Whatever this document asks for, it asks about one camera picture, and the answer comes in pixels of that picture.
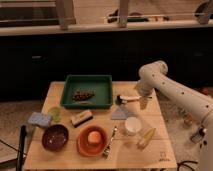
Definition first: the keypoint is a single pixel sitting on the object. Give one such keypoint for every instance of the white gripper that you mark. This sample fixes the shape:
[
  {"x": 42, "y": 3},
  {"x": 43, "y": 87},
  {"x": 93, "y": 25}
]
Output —
[{"x": 144, "y": 98}]

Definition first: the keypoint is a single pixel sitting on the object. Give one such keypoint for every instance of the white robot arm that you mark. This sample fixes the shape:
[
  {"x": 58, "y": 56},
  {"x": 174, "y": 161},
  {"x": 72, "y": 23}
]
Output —
[{"x": 153, "y": 75}]

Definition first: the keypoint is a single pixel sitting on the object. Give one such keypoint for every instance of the orange bowl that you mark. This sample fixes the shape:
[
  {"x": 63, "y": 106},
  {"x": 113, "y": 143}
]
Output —
[{"x": 91, "y": 150}]

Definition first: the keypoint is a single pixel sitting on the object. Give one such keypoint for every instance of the purple bowl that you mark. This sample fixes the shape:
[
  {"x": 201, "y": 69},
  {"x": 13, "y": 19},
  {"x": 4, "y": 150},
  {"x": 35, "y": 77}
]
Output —
[{"x": 55, "y": 137}]

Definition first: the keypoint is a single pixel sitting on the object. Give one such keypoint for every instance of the grey triangular cloth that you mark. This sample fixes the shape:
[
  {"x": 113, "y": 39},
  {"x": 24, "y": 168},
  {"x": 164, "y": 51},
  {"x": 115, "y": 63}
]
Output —
[{"x": 121, "y": 113}]

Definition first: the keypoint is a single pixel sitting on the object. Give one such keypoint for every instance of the white plastic cup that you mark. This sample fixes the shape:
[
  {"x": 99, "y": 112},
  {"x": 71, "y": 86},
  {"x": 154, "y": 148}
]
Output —
[{"x": 132, "y": 125}]

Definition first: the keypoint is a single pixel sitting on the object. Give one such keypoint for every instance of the brown grape bunch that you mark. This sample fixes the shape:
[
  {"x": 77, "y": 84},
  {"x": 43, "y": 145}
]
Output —
[{"x": 82, "y": 95}]

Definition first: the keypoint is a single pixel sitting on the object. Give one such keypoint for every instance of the green plastic tray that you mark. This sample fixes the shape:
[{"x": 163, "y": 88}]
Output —
[{"x": 101, "y": 85}]

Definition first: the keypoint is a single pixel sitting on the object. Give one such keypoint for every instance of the orange fruit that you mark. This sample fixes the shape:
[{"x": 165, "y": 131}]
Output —
[{"x": 94, "y": 137}]

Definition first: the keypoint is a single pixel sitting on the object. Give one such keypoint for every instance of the metal fork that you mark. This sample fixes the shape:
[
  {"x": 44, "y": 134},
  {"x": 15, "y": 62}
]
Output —
[{"x": 106, "y": 151}]

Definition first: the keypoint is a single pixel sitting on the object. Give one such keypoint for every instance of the wooden block eraser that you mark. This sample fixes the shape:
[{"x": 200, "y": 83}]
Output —
[{"x": 81, "y": 118}]

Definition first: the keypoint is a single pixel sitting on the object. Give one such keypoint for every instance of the green small cup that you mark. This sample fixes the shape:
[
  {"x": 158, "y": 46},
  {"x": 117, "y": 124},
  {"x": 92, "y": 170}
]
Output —
[{"x": 54, "y": 112}]

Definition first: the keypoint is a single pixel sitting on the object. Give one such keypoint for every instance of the blue sponge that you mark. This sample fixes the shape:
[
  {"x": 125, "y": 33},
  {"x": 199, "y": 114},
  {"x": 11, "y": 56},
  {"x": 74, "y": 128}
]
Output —
[{"x": 40, "y": 119}]

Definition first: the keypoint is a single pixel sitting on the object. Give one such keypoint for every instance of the black pole at left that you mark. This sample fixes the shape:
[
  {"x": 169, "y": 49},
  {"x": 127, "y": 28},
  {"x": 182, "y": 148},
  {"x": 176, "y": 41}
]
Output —
[{"x": 20, "y": 152}]

